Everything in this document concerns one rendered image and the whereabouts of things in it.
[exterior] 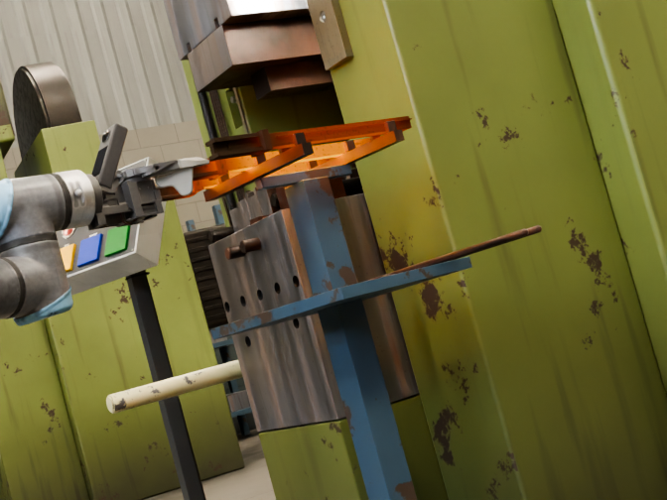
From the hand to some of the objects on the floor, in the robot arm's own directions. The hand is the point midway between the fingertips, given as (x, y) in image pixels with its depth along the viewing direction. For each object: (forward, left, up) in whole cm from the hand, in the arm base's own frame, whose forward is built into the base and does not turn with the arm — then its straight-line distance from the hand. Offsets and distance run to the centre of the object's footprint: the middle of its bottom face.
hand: (186, 170), depth 205 cm
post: (+68, +95, -97) cm, 152 cm away
